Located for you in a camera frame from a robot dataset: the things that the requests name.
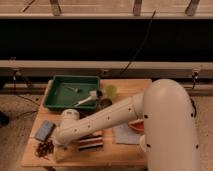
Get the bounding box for bunch of dark grapes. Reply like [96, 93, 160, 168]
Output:
[35, 141, 54, 157]

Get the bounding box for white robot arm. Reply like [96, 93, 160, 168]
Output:
[53, 79, 200, 171]

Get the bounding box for metal cup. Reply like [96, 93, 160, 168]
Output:
[100, 98, 112, 109]

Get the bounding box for green plastic cup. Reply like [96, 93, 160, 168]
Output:
[105, 85, 117, 99]

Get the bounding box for blue sponge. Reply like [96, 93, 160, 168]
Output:
[34, 120, 55, 141]

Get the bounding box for striped block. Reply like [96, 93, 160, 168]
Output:
[78, 134, 103, 151]

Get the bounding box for green plastic tray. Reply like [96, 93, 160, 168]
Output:
[43, 75, 100, 110]

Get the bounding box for small item in tray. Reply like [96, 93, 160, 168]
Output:
[65, 86, 80, 93]

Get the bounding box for grey cloth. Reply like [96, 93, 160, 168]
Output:
[113, 124, 140, 145]

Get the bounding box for white dish brush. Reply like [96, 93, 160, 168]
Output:
[73, 90, 102, 107]

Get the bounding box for orange bowl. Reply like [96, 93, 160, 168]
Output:
[128, 120, 144, 133]

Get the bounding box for black cable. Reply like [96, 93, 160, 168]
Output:
[120, 10, 157, 75]

